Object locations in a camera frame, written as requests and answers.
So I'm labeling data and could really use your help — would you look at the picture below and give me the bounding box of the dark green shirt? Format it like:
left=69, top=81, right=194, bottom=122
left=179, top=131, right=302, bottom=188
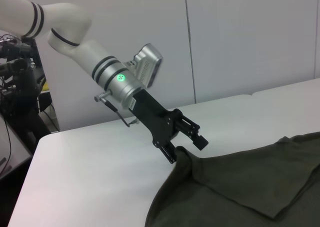
left=144, top=131, right=320, bottom=227

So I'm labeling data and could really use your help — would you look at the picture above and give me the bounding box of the black equipment rack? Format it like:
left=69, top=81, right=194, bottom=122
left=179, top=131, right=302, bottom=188
left=0, top=29, right=61, bottom=160

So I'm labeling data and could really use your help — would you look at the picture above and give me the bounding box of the left arm cable with connector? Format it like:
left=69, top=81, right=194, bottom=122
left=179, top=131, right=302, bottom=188
left=93, top=91, right=140, bottom=128

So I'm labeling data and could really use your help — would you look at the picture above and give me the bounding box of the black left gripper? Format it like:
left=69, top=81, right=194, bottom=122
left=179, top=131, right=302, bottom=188
left=128, top=88, right=210, bottom=165

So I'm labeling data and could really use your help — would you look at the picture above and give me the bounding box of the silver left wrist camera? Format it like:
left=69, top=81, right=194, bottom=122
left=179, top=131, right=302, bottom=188
left=127, top=43, right=165, bottom=89

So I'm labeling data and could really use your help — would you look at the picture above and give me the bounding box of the thin black hanging cable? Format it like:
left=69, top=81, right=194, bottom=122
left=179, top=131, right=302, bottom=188
left=0, top=114, right=14, bottom=175

